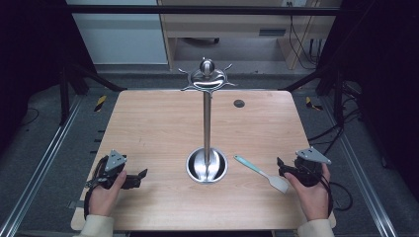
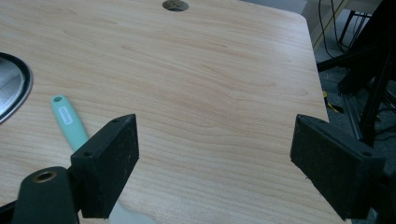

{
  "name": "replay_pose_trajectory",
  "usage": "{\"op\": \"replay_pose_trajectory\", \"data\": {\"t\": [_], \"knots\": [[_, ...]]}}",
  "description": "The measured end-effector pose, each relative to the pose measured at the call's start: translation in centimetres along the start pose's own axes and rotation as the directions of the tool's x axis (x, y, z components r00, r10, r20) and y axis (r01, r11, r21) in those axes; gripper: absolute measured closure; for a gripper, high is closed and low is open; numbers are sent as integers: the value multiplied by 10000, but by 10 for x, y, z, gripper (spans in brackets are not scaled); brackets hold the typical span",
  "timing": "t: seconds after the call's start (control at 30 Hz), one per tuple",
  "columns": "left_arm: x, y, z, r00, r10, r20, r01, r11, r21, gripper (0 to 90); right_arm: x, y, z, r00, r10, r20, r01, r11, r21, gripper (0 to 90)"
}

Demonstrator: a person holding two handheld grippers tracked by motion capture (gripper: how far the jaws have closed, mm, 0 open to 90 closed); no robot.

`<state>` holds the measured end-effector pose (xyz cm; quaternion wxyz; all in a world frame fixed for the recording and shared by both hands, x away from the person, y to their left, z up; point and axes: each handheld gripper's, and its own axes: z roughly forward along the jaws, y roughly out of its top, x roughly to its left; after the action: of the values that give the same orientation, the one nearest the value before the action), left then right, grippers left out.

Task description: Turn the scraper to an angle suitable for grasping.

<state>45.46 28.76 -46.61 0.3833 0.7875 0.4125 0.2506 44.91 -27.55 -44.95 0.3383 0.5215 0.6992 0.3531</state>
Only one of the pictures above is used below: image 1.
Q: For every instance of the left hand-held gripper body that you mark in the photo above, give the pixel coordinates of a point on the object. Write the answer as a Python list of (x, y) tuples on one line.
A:
[(114, 160)]

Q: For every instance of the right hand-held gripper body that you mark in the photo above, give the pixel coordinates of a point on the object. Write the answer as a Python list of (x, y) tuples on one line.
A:
[(311, 171)]

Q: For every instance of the stainless steel utensil rack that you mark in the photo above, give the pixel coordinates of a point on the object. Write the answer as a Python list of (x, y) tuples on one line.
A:
[(207, 131)]

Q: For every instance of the person's right hand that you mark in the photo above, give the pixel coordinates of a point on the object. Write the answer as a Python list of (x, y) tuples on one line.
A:
[(314, 200)]

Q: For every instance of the person's left hand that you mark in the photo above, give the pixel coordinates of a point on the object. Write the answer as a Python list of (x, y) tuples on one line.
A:
[(103, 200)]

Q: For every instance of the yellow black tape marker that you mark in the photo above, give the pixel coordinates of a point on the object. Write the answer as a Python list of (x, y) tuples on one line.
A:
[(310, 103), (100, 103)]

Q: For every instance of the black metal stand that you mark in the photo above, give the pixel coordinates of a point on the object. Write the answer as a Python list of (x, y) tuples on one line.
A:
[(64, 95), (338, 95)]

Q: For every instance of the white cabinet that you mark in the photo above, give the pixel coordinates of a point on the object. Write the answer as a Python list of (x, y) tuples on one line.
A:
[(122, 36)]

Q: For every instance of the dark curtain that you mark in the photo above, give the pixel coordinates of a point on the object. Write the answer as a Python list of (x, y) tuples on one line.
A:
[(385, 65), (29, 49)]

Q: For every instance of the light wooden desk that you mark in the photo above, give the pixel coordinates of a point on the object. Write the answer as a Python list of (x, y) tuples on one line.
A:
[(230, 23)]

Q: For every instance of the black metal crossbar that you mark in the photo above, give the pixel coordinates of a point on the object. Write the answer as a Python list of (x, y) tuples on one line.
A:
[(164, 10)]

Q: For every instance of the aluminium floor rail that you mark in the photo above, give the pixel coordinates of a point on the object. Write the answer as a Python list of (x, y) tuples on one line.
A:
[(39, 168), (359, 177)]

